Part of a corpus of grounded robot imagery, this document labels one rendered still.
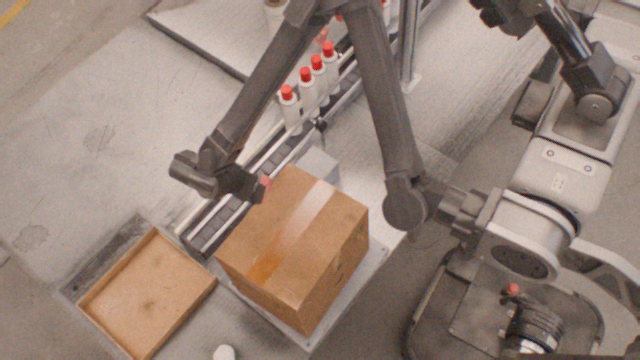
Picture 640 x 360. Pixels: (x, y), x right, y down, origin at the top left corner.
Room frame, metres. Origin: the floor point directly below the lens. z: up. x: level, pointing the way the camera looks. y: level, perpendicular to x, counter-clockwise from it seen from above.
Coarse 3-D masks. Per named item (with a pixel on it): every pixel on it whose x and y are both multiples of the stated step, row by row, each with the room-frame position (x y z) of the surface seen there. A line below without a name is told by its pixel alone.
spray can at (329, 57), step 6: (324, 48) 1.13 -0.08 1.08; (330, 48) 1.13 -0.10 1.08; (324, 54) 1.13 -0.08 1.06; (330, 54) 1.12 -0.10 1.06; (336, 54) 1.14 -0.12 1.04; (324, 60) 1.12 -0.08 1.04; (330, 60) 1.12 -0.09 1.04; (336, 60) 1.12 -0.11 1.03; (330, 66) 1.11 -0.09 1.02; (336, 66) 1.12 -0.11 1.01; (330, 72) 1.11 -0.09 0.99; (336, 72) 1.12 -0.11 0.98; (330, 78) 1.11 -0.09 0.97; (336, 78) 1.12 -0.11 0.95; (330, 84) 1.11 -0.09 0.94; (336, 90) 1.12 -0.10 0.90
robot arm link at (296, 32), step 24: (312, 0) 0.69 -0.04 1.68; (288, 24) 0.71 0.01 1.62; (312, 24) 0.70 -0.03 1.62; (288, 48) 0.69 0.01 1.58; (264, 72) 0.68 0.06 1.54; (288, 72) 0.68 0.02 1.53; (240, 96) 0.68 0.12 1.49; (264, 96) 0.66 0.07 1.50; (240, 120) 0.65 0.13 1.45; (216, 144) 0.63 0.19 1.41; (240, 144) 0.63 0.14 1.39; (216, 168) 0.60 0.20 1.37
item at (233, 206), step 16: (352, 80) 1.16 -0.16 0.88; (336, 96) 1.11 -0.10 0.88; (320, 112) 1.06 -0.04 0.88; (304, 128) 1.01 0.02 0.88; (272, 144) 0.97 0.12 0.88; (288, 144) 0.96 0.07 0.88; (256, 160) 0.92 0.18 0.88; (272, 160) 0.91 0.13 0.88; (208, 208) 0.78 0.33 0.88; (224, 208) 0.77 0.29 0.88; (192, 224) 0.74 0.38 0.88; (208, 224) 0.73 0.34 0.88; (224, 224) 0.73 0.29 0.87; (192, 240) 0.69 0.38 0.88; (208, 240) 0.68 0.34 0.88
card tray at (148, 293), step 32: (128, 256) 0.69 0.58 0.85; (160, 256) 0.68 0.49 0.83; (96, 288) 0.60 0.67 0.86; (128, 288) 0.60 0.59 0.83; (160, 288) 0.58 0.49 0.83; (192, 288) 0.56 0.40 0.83; (96, 320) 0.52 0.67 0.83; (128, 320) 0.50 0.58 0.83; (160, 320) 0.49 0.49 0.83; (128, 352) 0.41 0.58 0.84
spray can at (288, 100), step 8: (280, 88) 1.01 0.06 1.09; (288, 88) 1.01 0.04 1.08; (280, 96) 1.01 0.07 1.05; (288, 96) 0.99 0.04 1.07; (296, 96) 1.01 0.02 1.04; (280, 104) 1.00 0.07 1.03; (288, 104) 0.98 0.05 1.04; (296, 104) 0.99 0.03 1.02; (288, 112) 0.98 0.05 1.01; (296, 112) 0.99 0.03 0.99; (288, 120) 0.98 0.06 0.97; (296, 120) 0.98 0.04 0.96; (288, 128) 0.99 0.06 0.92; (296, 136) 0.98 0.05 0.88
